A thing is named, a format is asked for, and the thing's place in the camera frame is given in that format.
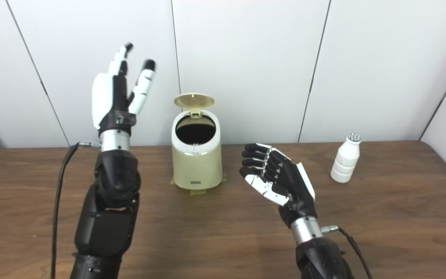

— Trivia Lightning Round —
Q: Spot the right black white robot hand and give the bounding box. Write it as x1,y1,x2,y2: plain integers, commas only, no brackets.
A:
240,143,318,228

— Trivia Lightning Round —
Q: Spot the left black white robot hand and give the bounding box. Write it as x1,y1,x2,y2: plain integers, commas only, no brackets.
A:
92,43,157,137

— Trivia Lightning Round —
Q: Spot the small white plastic bottle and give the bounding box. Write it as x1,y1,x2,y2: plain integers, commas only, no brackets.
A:
330,133,362,183

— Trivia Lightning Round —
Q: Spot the cream round bin lid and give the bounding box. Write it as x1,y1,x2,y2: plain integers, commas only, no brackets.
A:
174,93,215,118

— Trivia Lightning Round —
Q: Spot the cream cylindrical trash bin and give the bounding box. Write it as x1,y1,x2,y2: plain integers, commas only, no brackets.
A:
171,110,223,190

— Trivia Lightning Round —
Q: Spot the yellow tape under bin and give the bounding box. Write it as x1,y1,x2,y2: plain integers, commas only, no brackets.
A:
170,172,227,195

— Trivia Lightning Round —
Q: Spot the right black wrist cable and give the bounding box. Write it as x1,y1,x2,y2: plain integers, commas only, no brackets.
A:
321,226,372,279

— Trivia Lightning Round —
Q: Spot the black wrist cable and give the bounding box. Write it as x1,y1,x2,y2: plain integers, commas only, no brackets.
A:
51,141,101,279
321,226,372,279

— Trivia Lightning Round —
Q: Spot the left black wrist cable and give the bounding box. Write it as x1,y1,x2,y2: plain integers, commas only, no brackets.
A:
51,141,101,279

